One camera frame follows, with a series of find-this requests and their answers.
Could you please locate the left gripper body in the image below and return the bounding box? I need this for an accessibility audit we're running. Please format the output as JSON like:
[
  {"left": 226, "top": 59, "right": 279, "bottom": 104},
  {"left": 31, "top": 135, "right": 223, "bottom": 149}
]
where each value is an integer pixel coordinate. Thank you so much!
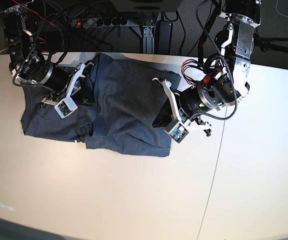
[{"left": 166, "top": 94, "right": 191, "bottom": 128}]

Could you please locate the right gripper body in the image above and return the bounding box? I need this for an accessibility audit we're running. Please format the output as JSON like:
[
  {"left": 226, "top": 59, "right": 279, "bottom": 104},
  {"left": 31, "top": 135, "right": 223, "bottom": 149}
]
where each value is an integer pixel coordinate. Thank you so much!
[{"left": 71, "top": 67, "right": 95, "bottom": 105}]

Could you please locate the blue grey T-shirt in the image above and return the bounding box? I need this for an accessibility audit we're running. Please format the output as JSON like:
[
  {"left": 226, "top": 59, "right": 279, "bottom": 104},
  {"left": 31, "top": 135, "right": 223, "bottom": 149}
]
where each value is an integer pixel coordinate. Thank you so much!
[{"left": 21, "top": 53, "right": 181, "bottom": 157}]

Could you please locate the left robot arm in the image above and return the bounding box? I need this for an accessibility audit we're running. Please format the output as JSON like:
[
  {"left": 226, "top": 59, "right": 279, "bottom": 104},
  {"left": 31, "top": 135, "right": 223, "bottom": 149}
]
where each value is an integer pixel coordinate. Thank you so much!
[{"left": 152, "top": 0, "right": 261, "bottom": 128}]

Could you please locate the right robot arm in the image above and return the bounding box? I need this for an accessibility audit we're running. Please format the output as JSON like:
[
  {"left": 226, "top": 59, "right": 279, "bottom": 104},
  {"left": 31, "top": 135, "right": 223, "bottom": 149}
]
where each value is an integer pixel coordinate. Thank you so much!
[{"left": 0, "top": 0, "right": 94, "bottom": 107}]

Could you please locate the white power strip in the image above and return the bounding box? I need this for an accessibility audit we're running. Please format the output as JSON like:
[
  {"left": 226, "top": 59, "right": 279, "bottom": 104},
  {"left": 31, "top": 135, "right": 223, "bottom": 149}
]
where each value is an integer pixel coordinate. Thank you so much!
[{"left": 71, "top": 17, "right": 130, "bottom": 30}]

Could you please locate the aluminium table leg profile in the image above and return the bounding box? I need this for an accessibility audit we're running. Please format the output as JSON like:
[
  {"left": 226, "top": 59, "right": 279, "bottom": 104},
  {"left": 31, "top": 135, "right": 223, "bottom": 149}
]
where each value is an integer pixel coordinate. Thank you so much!
[{"left": 131, "top": 26, "right": 155, "bottom": 55}]

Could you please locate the black power adapter brick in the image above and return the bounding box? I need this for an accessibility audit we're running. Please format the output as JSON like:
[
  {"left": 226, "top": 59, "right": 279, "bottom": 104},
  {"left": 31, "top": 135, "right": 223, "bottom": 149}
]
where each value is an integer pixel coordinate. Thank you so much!
[{"left": 155, "top": 20, "right": 173, "bottom": 55}]

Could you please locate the small white label sticker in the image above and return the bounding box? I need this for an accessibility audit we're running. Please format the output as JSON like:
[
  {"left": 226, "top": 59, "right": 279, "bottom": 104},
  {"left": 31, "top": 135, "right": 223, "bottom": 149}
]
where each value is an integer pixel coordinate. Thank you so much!
[{"left": 0, "top": 202, "right": 14, "bottom": 212}]

